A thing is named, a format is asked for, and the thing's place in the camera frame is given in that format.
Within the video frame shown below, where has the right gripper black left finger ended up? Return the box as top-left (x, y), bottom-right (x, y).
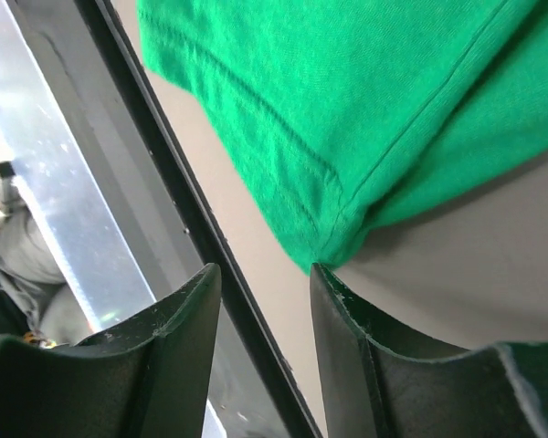
top-left (0, 264), bottom-right (221, 437)

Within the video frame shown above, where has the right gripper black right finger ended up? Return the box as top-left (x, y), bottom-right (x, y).
top-left (310, 264), bottom-right (548, 437)

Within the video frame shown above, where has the green t-shirt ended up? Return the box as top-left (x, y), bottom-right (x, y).
top-left (136, 1), bottom-right (548, 271)

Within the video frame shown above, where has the grey t-shirt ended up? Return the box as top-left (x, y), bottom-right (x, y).
top-left (0, 113), bottom-right (90, 346)

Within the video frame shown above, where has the clear plastic storage bin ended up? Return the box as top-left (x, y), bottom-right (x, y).
top-left (0, 1), bottom-right (155, 332)

